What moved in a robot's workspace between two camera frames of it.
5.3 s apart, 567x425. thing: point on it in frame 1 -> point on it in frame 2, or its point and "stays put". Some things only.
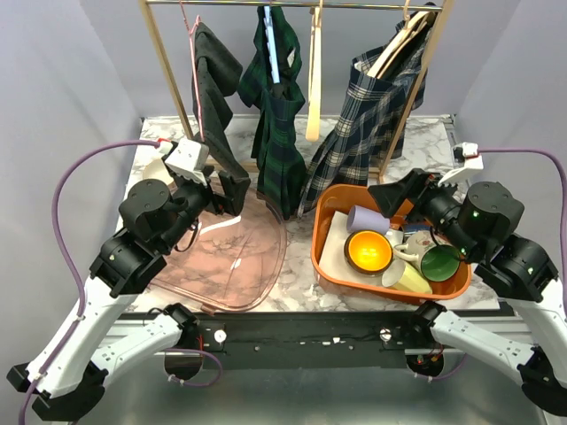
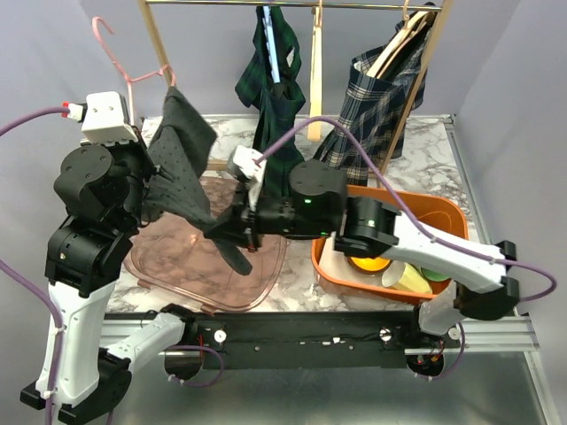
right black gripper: x=387 y=196 -> x=236 y=228
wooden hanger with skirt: x=401 y=42 stays put
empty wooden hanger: x=314 y=110 stays put
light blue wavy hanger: x=271 y=45 stays put
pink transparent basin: x=231 y=261 stays put
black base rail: x=306 y=340 stays put
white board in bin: x=332 y=258 stays put
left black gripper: x=235 y=189 -> x=139 y=149
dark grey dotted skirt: x=215 y=73 -> x=183 y=136
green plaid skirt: x=279 y=134 stays put
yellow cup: x=406 y=276 stays put
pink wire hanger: x=192 y=47 -> x=128 y=79
